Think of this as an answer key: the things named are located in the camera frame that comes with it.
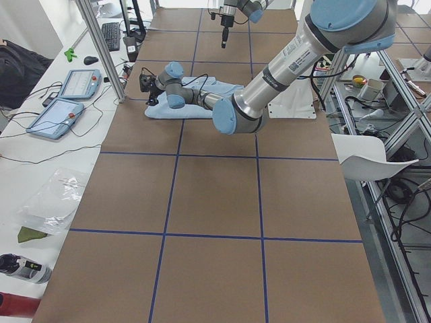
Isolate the black computer mouse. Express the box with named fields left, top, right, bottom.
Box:
left=84, top=56, right=99, bottom=65

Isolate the light blue button shirt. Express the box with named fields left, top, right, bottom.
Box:
left=144, top=77, right=244, bottom=119

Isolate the teach pendant tablet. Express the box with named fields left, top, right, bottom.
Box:
left=26, top=98, right=84, bottom=140
left=58, top=69, right=101, bottom=100

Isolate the black keyboard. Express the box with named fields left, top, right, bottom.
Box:
left=101, top=22, right=121, bottom=51

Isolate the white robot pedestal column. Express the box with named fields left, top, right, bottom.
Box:
left=267, top=79, right=317, bottom=120

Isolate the lower teach pendant tablet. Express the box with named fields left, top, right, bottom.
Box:
left=26, top=98, right=84, bottom=140

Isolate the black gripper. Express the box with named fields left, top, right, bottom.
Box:
left=146, top=79, right=162, bottom=106
left=220, top=13, right=235, bottom=48

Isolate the upper teach pendant tablet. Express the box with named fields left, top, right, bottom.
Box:
left=58, top=69, right=101, bottom=100

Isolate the green plastic tool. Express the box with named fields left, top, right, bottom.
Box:
left=64, top=48, right=77, bottom=63

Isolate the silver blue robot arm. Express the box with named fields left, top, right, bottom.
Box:
left=218, top=0, right=273, bottom=48
left=139, top=0, right=397, bottom=135

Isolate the red object at edge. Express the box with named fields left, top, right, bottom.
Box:
left=1, top=292, right=41, bottom=318

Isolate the clear plastic bag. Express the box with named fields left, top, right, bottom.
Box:
left=17, top=168, right=90, bottom=235

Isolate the aluminium frame post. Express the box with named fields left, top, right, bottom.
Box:
left=75, top=0, right=126, bottom=104

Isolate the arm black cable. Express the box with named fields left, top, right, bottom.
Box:
left=139, top=67, right=216, bottom=102

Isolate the olive green cloth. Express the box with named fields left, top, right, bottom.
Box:
left=17, top=226, right=48, bottom=244

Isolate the grey black bottle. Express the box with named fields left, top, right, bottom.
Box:
left=1, top=254, right=52, bottom=284

